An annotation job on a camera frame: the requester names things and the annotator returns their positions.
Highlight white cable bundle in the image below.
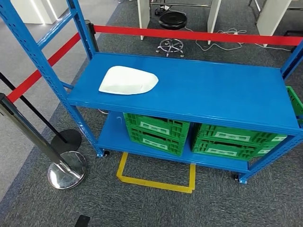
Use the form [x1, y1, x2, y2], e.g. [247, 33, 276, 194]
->
[184, 26, 248, 52]

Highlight blue metal shelf rack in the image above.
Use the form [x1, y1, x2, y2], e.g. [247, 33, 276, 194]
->
[0, 0, 303, 184]

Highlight white plastic cover part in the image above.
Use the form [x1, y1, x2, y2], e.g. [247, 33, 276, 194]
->
[98, 65, 159, 96]

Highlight dark robot body part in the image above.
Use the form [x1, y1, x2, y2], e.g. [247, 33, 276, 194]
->
[74, 215, 91, 227]

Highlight white display block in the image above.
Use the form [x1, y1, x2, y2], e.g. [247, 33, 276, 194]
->
[11, 0, 69, 25]

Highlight black round stool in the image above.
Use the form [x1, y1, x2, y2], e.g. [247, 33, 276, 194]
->
[156, 11, 188, 58]

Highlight green plastic crate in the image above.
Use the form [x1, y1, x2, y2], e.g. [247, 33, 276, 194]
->
[123, 113, 190, 141]
[191, 138, 277, 162]
[195, 123, 288, 147]
[126, 127, 187, 157]
[286, 86, 303, 126]

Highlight black power adapter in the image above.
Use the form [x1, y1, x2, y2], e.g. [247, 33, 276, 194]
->
[154, 4, 171, 16]

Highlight chrome base barrier stanchion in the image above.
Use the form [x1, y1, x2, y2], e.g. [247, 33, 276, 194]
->
[0, 93, 87, 191]

